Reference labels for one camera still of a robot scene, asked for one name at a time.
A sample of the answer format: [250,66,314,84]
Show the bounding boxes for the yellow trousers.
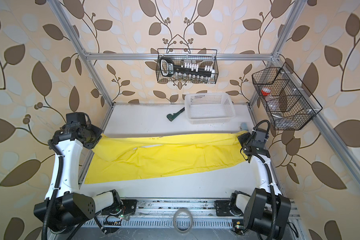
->
[85,132,248,185]

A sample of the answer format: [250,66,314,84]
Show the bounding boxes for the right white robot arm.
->
[229,128,291,240]

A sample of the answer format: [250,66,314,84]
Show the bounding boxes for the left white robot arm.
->
[34,112,123,240]

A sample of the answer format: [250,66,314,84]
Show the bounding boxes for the red item in basket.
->
[261,88,272,98]

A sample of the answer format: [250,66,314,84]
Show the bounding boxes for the white plastic laundry basket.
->
[185,93,236,125]

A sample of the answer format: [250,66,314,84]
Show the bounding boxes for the dark green pipe wrench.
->
[166,107,185,122]

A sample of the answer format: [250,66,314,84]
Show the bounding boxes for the clear tape roll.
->
[173,209,194,234]

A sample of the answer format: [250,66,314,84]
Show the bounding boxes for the black tool in basket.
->
[159,57,216,77]

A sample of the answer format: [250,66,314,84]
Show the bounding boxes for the black wire basket right wall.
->
[261,72,323,131]

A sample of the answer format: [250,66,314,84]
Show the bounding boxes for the black wire basket wall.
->
[155,48,219,85]
[261,72,323,131]

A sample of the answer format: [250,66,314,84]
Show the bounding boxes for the black wire basket back wall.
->
[155,48,219,85]

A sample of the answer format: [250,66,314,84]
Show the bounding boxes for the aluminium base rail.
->
[77,197,302,230]

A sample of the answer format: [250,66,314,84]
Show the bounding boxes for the aluminium frame post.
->
[243,1,307,106]

